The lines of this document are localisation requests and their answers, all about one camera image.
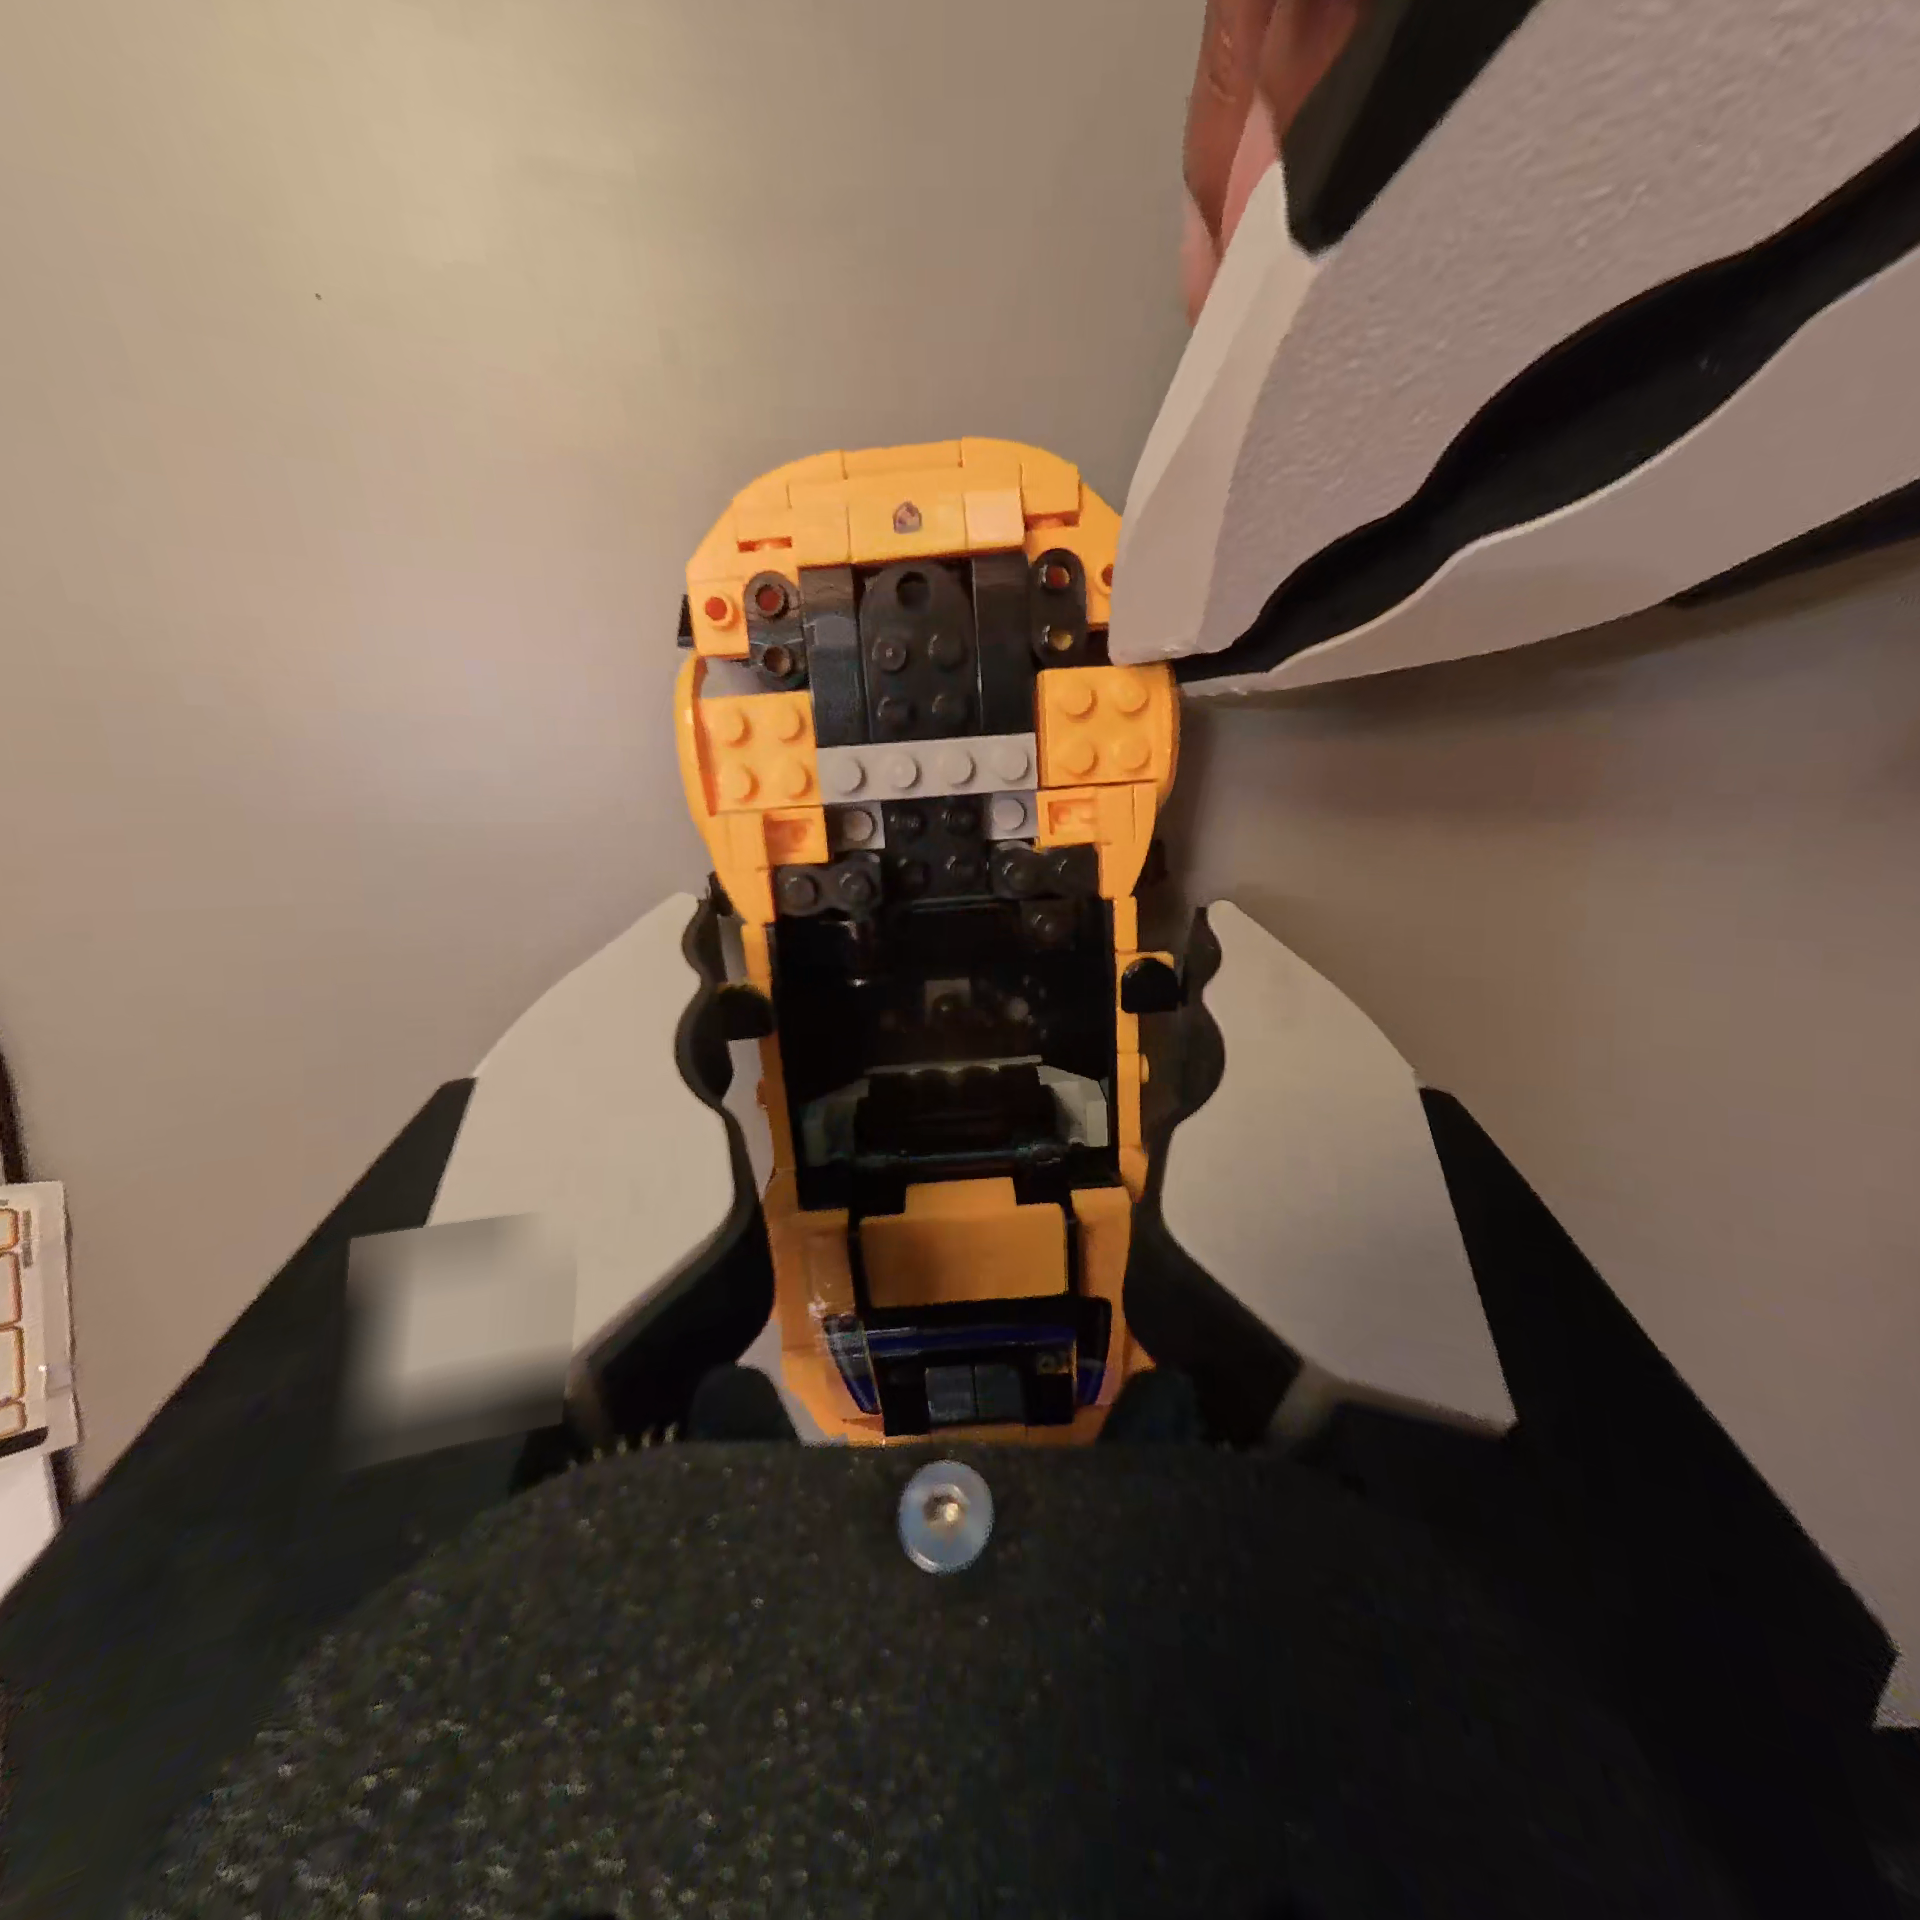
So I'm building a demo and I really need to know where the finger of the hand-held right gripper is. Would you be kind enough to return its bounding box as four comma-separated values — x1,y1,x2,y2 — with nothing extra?
1118,0,1920,666
1184,323,1920,706

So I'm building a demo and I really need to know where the orange lego car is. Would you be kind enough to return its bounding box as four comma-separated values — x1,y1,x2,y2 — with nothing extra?
660,437,1189,1449

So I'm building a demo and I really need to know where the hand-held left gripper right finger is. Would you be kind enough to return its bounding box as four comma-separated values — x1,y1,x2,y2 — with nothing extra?
1124,901,1521,1437

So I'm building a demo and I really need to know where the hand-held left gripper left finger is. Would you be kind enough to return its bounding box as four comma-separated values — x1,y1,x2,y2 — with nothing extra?
432,896,778,1422

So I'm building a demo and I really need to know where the sticker sheet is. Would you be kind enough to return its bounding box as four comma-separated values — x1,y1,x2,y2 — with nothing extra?
0,1174,82,1459

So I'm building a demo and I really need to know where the person's right hand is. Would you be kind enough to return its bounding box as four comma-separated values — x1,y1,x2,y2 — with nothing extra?
1184,0,1361,323

